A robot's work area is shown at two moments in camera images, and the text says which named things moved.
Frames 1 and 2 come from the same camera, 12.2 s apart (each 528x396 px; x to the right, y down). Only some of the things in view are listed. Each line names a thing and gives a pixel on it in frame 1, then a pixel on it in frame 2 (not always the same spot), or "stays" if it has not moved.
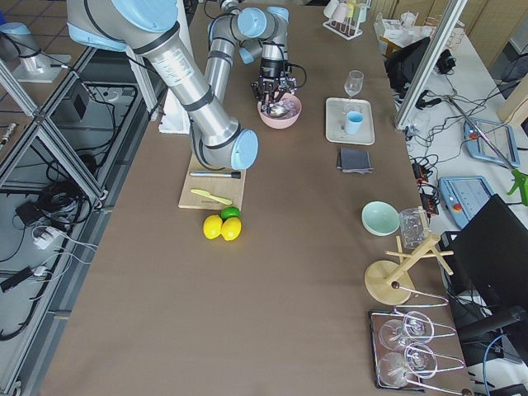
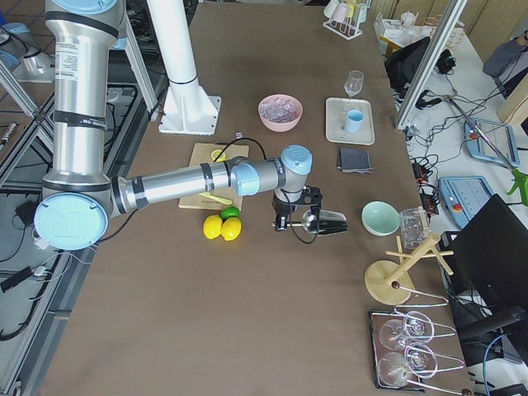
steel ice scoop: (275, 110) → (327, 222)
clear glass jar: (414, 227) stays
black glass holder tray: (395, 351) stays
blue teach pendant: (500, 136) stays
